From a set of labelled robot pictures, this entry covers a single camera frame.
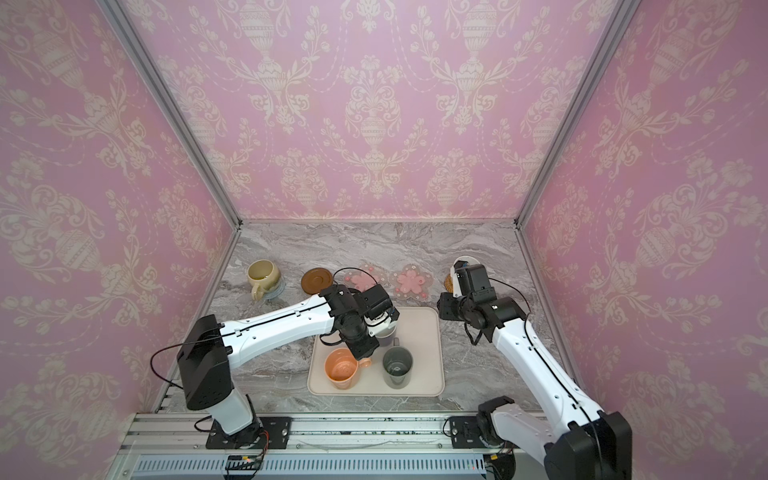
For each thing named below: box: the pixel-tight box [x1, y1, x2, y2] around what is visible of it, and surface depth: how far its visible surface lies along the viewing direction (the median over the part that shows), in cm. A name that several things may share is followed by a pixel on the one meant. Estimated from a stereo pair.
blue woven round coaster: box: [263, 276, 286, 300], surface depth 101 cm
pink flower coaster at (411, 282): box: [390, 264, 434, 300], surface depth 105 cm
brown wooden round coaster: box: [301, 267, 333, 295], surface depth 105 cm
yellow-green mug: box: [247, 259, 281, 301], surface depth 96 cm
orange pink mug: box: [324, 347, 372, 390], surface depth 85 cm
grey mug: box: [382, 337, 414, 390], surface depth 78 cm
